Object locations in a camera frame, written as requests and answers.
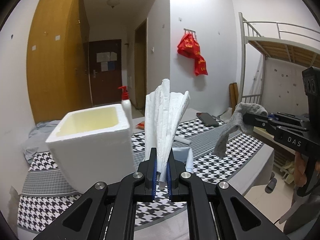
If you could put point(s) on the houndstooth table runner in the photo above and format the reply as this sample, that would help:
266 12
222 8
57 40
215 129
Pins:
46 194

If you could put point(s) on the white pump lotion bottle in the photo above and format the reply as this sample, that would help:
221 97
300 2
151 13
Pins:
126 104

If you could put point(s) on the metal bunk bed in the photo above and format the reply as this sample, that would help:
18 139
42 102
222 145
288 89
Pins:
273 55

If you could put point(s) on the white styrofoam box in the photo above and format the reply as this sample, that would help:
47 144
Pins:
93 145

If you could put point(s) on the white foam tube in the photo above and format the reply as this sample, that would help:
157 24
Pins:
182 140

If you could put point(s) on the grey sock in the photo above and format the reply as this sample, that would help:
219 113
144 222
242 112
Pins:
236 123

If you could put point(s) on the wooden wardrobe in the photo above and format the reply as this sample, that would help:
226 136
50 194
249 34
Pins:
57 59

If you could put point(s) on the red hanging bags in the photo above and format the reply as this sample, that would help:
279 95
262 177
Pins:
190 48

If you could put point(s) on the red snack packet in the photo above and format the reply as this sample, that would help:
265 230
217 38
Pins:
140 125

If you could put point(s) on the dark brown entrance door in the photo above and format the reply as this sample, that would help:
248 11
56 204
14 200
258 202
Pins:
105 71

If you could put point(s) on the black smartphone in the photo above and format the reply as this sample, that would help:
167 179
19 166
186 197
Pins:
207 120

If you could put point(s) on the ceiling lamp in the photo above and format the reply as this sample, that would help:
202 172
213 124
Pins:
113 3

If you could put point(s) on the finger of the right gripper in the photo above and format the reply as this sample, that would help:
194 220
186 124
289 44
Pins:
297 120
260 121

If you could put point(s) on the light blue cloth pile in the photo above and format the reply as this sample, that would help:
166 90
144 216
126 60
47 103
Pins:
36 142

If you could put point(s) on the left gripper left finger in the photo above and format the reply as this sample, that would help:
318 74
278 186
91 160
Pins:
107 211

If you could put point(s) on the person right hand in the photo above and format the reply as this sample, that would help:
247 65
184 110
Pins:
300 178

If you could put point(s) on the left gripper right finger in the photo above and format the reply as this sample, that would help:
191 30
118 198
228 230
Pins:
216 211

